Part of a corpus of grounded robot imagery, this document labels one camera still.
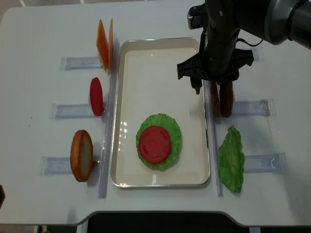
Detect orange cheese slice inner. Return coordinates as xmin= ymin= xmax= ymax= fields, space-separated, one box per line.
xmin=108 ymin=19 xmax=114 ymax=71

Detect clear rack rail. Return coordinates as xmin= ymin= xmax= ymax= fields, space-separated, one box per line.
xmin=98 ymin=35 xmax=120 ymax=199
xmin=203 ymin=81 xmax=224 ymax=197

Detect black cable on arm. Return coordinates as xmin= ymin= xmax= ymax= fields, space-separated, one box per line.
xmin=237 ymin=37 xmax=264 ymax=47

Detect brown object at table edge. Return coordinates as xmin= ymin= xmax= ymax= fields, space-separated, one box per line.
xmin=0 ymin=185 xmax=5 ymax=208

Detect clear pusher track buns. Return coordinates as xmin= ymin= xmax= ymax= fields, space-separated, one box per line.
xmin=251 ymin=46 xmax=264 ymax=62

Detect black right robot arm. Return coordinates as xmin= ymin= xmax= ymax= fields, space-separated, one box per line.
xmin=177 ymin=0 xmax=311 ymax=94

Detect clear pusher track tomato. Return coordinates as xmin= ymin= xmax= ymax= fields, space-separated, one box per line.
xmin=50 ymin=104 xmax=98 ymax=119

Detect clear right rack rail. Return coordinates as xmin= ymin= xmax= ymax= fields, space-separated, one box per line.
xmin=203 ymin=81 xmax=224 ymax=197

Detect clear pusher track lettuce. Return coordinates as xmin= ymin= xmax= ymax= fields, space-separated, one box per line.
xmin=244 ymin=153 xmax=288 ymax=173

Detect green lettuce on tray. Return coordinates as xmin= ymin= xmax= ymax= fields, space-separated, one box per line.
xmin=136 ymin=113 xmax=182 ymax=170

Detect bun slice in left rack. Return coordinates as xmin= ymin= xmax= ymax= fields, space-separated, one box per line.
xmin=70 ymin=130 xmax=93 ymax=182

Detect orange cheese slice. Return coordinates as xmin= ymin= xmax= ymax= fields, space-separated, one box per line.
xmin=96 ymin=19 xmax=108 ymax=72
xmin=108 ymin=19 xmax=114 ymax=71

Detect silver metal tray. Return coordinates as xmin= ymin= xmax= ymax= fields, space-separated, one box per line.
xmin=111 ymin=37 xmax=210 ymax=188

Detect orange cheese slice outer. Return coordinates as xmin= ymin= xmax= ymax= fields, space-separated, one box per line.
xmin=96 ymin=19 xmax=108 ymax=72

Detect clear pusher track patty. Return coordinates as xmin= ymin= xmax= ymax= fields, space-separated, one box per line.
xmin=231 ymin=99 xmax=276 ymax=117

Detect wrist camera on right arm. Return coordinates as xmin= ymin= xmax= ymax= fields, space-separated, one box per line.
xmin=187 ymin=4 xmax=207 ymax=30

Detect brown meat patty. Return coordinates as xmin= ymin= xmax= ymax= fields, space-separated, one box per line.
xmin=219 ymin=82 xmax=234 ymax=117
xmin=210 ymin=82 xmax=221 ymax=117

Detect clear left rack rail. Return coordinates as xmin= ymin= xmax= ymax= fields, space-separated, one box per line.
xmin=98 ymin=35 xmax=120 ymax=199

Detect red tomato slice on tray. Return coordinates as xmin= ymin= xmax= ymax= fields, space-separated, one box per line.
xmin=138 ymin=126 xmax=171 ymax=164

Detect clear pusher track bun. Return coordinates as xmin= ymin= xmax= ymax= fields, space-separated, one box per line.
xmin=39 ymin=156 xmax=101 ymax=176

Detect red tomato slice in rack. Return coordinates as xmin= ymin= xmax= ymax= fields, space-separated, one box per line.
xmin=89 ymin=77 xmax=104 ymax=117

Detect green lettuce leaf in rack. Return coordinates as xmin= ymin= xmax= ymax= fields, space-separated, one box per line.
xmin=218 ymin=125 xmax=245 ymax=193

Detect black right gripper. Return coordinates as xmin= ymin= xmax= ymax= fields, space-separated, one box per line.
xmin=177 ymin=16 xmax=254 ymax=95

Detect brown meat patty in rack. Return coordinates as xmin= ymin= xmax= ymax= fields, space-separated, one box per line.
xmin=219 ymin=82 xmax=234 ymax=117

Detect clear pusher track cheese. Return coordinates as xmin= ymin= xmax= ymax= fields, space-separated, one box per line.
xmin=60 ymin=57 xmax=103 ymax=70

